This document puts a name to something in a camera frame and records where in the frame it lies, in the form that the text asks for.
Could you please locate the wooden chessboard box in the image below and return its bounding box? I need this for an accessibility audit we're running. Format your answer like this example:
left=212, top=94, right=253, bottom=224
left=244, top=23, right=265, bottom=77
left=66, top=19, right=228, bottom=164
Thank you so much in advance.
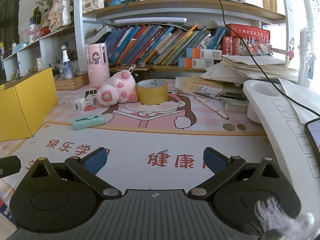
left=54, top=70, right=90, bottom=90

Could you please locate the large red box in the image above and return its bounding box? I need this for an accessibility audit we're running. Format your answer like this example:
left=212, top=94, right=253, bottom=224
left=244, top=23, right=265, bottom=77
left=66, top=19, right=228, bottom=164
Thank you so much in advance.
left=226, top=23, right=271, bottom=39

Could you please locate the black binder clip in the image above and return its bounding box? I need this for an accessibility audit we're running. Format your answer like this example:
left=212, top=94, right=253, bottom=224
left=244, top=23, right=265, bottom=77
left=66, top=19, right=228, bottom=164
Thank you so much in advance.
left=85, top=86, right=98, bottom=99

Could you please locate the white light bar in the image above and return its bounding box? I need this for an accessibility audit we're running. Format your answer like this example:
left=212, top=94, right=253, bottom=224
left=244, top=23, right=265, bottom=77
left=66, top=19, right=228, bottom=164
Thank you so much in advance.
left=114, top=17, right=187, bottom=25

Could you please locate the white paper sheet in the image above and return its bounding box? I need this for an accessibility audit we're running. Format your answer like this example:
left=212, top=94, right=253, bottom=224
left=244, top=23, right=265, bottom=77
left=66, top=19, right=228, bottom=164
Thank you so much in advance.
left=277, top=77, right=320, bottom=124

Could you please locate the white desk lamp base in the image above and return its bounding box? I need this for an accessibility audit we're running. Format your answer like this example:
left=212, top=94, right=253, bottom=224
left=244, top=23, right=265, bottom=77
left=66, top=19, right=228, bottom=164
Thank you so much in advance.
left=243, top=79, right=320, bottom=207

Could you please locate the yellow cardboard box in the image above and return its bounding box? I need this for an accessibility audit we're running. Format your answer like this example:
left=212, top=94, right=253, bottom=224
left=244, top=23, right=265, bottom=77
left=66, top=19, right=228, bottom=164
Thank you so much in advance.
left=0, top=67, right=59, bottom=142

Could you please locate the red round jar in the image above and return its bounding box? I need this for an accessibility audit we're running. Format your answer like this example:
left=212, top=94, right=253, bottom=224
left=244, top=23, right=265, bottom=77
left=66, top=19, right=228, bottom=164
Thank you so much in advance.
left=41, top=21, right=52, bottom=35

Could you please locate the pile of papers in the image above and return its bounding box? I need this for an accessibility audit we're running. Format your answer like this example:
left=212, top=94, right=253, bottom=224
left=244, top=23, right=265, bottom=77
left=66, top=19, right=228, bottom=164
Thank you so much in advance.
left=200, top=55, right=300, bottom=84

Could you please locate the blue tissue pack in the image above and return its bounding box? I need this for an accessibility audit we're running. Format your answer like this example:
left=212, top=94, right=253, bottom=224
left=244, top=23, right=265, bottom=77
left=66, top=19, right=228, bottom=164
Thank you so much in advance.
left=12, top=42, right=28, bottom=53

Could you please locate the white side shelf unit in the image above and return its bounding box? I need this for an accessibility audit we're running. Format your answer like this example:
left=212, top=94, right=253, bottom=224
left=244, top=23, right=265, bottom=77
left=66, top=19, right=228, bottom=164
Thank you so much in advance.
left=2, top=25, right=75, bottom=80

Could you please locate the black cable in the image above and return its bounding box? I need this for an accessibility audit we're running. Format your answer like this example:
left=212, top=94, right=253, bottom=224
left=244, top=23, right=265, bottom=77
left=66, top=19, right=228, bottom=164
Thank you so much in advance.
left=200, top=0, right=320, bottom=117

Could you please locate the yellow tape roll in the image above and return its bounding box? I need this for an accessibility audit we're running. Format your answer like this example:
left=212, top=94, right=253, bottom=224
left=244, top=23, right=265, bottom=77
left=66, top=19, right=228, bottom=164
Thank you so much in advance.
left=135, top=79, right=169, bottom=105

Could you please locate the white charger plug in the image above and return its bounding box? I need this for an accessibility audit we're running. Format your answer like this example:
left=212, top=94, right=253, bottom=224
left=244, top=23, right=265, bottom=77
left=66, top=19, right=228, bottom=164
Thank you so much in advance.
left=72, top=98, right=87, bottom=112

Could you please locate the white pen cup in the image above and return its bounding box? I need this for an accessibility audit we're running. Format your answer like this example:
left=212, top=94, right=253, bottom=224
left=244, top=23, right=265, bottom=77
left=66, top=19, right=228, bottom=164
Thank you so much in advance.
left=67, top=49, right=79, bottom=72

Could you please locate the green card box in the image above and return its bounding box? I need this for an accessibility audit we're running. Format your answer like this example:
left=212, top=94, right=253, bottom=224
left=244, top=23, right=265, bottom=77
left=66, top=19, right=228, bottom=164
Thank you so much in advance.
left=222, top=97, right=249, bottom=113

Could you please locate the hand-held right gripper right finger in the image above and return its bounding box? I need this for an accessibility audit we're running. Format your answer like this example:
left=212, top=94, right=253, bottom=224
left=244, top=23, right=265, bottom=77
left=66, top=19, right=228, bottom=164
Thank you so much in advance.
left=188, top=147, right=282, bottom=197

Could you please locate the black smartphone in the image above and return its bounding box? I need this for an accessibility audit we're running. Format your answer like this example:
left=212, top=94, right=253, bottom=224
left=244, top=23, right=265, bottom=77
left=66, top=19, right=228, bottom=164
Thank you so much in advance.
left=304, top=117, right=320, bottom=155

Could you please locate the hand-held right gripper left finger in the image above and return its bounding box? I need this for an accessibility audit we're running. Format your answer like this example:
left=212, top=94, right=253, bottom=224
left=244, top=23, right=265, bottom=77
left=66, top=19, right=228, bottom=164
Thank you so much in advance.
left=29, top=147, right=123, bottom=197

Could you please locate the pink cartoon humidifier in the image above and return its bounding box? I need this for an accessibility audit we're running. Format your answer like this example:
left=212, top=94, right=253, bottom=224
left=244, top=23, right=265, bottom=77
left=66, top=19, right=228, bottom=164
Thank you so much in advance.
left=85, top=43, right=110, bottom=89

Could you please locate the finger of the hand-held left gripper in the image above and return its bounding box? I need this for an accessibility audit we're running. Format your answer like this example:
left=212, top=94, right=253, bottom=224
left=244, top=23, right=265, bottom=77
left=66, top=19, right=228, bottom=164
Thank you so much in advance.
left=0, top=155, right=22, bottom=178

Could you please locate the pink plush toy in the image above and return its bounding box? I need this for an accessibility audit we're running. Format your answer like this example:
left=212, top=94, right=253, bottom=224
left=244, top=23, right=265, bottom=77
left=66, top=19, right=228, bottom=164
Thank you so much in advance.
left=96, top=66, right=138, bottom=107

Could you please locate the thick white book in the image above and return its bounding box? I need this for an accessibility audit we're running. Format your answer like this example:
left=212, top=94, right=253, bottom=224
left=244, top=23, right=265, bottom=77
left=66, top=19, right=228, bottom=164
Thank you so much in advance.
left=85, top=25, right=113, bottom=45

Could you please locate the colourful printed box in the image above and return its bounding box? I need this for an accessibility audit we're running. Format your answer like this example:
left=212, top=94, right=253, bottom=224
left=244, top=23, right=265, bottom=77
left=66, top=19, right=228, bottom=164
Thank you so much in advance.
left=232, top=39, right=273, bottom=57

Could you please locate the orange white carton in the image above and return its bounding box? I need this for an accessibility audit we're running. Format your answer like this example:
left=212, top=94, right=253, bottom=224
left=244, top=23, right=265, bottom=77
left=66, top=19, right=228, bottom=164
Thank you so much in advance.
left=178, top=57, right=215, bottom=68
left=185, top=48, right=222, bottom=60

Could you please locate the yellow paper envelope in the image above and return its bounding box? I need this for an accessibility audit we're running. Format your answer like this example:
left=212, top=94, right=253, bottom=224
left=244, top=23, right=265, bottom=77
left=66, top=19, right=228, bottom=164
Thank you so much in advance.
left=175, top=74, right=225, bottom=98

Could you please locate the small red box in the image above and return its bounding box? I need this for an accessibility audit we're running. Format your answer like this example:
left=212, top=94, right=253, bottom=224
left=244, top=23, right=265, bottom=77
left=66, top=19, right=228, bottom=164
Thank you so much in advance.
left=221, top=36, right=234, bottom=55

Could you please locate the black gold pencil sharpener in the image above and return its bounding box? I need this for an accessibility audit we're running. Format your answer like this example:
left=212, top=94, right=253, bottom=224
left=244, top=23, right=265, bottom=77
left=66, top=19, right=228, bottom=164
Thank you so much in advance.
left=109, top=64, right=153, bottom=83

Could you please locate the white spray bottle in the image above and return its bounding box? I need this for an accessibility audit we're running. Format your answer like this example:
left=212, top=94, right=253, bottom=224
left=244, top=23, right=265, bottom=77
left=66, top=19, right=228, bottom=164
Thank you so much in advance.
left=61, top=45, right=73, bottom=79

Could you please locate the floral cream holder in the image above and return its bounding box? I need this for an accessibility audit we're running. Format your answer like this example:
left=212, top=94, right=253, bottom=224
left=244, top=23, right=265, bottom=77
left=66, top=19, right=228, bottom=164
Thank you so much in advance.
left=47, top=0, right=73, bottom=32

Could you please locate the mint green utility knife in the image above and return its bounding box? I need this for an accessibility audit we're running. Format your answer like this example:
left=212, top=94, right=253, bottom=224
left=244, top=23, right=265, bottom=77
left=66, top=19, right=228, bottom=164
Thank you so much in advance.
left=72, top=114, right=105, bottom=130

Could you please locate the wooden pencil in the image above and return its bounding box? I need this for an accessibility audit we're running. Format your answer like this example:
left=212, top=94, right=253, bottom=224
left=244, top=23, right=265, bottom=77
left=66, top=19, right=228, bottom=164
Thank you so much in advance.
left=195, top=96, right=230, bottom=120

